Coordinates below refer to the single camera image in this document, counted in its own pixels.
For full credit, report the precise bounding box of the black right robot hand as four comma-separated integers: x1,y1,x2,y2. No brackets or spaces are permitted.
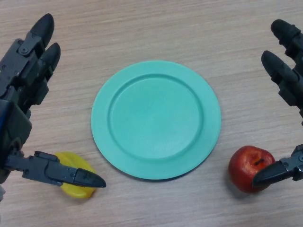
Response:
252,19,303,189

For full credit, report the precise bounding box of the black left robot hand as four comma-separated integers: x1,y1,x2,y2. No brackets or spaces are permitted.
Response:
0,13,107,192

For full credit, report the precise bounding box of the red apple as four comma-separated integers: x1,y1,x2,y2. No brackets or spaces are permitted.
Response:
228,145,276,193

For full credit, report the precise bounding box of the green round plate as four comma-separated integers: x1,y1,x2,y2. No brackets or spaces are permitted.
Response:
90,60,222,181

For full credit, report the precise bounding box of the yellow starfruit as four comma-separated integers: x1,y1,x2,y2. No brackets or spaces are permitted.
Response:
53,151,97,199

